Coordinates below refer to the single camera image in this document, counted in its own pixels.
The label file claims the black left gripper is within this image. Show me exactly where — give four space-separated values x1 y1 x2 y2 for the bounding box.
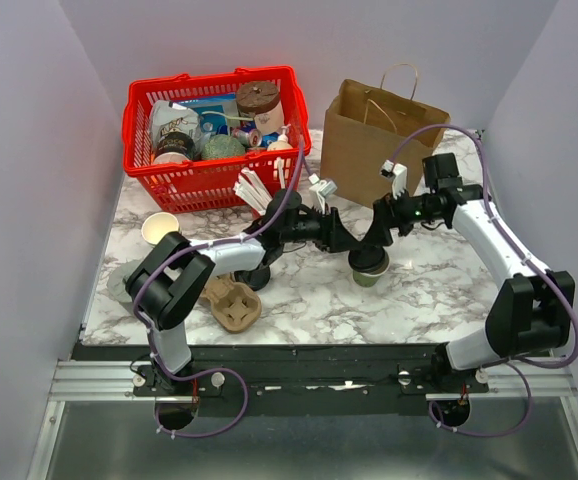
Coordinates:
280 203 361 254

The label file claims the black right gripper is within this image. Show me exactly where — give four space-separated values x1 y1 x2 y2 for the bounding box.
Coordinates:
361 183 441 246

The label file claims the green paper coffee cup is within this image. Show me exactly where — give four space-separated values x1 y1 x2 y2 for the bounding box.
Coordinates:
352 266 388 288

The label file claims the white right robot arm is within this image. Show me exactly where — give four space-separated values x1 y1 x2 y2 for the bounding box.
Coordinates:
362 154 575 392

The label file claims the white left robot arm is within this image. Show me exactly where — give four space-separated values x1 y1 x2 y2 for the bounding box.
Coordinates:
125 189 361 395

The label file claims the brown paper bag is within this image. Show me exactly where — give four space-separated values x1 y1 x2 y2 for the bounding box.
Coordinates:
320 79 451 207

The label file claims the cream pump bottle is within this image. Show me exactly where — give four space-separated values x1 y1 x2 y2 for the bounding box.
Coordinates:
267 125 293 151

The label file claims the brown cardboard cup carrier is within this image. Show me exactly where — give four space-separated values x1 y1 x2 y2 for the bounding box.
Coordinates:
201 274 262 334

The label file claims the red blue drink can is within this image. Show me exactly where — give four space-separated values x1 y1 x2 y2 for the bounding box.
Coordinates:
231 127 263 148

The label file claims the green netted melon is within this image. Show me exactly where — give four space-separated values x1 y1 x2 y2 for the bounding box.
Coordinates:
200 134 246 161

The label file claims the brown lid paper tub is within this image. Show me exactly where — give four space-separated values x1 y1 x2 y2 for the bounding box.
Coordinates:
235 81 284 135

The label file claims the red plastic shopping basket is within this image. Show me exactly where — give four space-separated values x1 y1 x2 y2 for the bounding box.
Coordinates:
122 65 311 214

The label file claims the blue box in basket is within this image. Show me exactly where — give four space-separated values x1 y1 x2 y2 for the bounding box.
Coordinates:
176 93 241 134

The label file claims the stack of green paper cups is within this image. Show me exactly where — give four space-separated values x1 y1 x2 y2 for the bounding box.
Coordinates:
141 212 180 245

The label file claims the dark instant noodle cup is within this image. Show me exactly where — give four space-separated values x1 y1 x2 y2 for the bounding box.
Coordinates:
153 131 195 165

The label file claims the white snack bag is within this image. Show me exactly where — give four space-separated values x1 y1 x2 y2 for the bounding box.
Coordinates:
150 100 202 148

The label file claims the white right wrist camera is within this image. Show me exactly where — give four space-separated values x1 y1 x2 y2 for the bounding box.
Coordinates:
380 160 408 199

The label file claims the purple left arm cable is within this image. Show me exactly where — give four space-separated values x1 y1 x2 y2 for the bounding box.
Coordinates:
132 145 323 440

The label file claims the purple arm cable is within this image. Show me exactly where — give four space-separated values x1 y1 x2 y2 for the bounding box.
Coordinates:
377 124 578 440
132 145 323 440

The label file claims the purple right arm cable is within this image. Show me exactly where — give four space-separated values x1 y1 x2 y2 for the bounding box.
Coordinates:
377 124 578 440

